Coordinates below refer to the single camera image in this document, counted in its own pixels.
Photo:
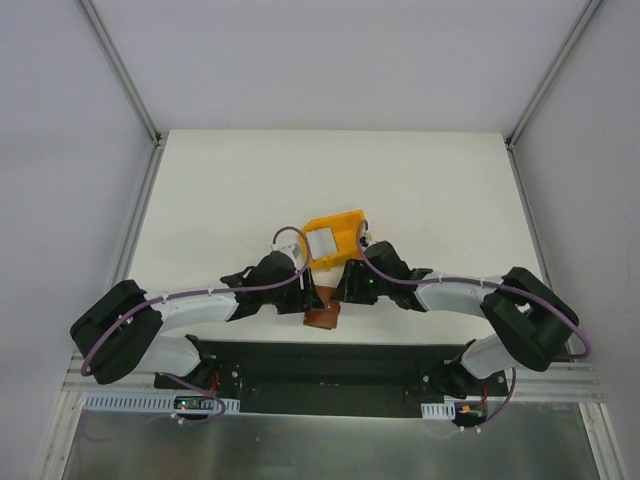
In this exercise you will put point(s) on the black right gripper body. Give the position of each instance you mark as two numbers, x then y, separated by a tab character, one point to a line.
344	288

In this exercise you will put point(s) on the brown leather card holder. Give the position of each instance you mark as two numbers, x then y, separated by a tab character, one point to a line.
326	318

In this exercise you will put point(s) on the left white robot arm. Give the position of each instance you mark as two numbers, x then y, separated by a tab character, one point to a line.
125	328

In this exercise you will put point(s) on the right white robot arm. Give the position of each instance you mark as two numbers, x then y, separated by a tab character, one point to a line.
530	323

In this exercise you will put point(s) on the stack of credit cards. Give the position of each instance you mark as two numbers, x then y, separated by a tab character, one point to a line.
322	243

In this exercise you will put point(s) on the yellow plastic bin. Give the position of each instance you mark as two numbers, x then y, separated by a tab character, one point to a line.
344	227

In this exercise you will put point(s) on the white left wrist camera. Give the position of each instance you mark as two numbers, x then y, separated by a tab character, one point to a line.
292	251

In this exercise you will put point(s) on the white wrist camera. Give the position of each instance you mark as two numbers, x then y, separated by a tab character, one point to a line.
363	235
292	251

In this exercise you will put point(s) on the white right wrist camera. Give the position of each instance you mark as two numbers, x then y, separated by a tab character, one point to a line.
363	235

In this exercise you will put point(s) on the right white cable duct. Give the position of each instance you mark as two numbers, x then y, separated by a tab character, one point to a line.
438	411

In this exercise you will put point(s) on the white cable duct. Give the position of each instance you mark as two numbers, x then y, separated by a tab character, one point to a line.
158	403
438	411

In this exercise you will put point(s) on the left white cable duct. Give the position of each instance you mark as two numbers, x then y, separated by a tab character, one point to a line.
158	403

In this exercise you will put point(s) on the aluminium front rail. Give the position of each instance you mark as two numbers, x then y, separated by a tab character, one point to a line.
562	382

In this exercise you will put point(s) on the left aluminium frame post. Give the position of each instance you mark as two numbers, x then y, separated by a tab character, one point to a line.
119	70

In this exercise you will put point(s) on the aluminium frame post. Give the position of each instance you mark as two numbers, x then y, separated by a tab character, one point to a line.
119	70
569	44

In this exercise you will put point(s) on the right aluminium frame post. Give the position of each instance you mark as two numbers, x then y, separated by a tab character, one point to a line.
569	44

